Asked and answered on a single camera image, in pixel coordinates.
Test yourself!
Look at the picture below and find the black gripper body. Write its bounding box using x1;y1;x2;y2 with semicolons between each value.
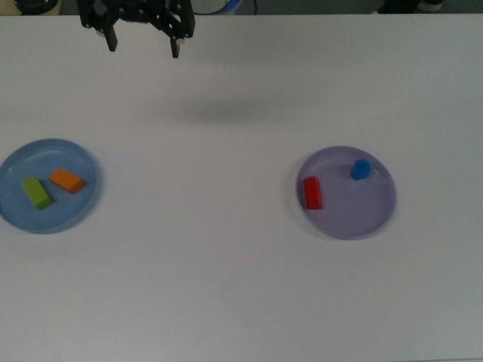
109;0;169;26

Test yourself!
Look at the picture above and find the orange block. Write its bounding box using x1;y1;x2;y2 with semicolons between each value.
48;167;85;195

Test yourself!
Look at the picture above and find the green block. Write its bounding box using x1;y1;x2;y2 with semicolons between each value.
20;175;54;210

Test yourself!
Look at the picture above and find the red cylinder block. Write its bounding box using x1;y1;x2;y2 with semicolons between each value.
303;176;324;210

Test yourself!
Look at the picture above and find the blue block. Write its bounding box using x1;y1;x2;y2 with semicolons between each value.
349;158;370;181

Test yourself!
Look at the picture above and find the black round object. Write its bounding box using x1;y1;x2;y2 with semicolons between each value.
14;0;60;11

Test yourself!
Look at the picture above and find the blue plate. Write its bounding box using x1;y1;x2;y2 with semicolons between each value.
0;138;102;235

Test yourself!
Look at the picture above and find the purple plate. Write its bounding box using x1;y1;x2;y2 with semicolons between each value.
294;146;397;239

